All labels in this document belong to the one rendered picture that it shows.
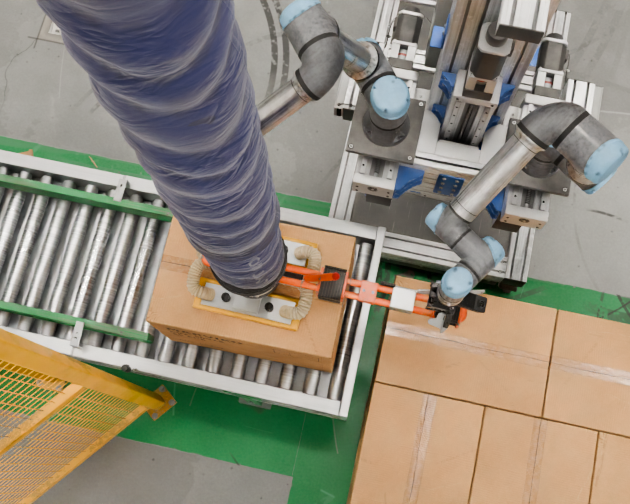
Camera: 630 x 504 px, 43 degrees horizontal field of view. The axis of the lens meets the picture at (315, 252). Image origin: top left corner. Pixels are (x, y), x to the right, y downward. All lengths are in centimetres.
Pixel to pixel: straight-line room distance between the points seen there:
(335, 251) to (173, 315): 55
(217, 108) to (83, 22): 30
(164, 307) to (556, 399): 140
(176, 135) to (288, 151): 252
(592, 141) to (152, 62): 127
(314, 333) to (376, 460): 59
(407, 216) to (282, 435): 105
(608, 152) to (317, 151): 193
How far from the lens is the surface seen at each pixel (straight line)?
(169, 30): 100
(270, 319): 253
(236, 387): 290
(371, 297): 242
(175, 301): 261
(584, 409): 305
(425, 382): 295
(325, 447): 346
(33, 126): 403
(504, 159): 210
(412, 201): 344
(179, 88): 111
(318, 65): 208
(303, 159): 372
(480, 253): 214
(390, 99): 244
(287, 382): 293
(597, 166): 205
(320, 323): 255
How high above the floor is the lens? 346
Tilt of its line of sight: 75 degrees down
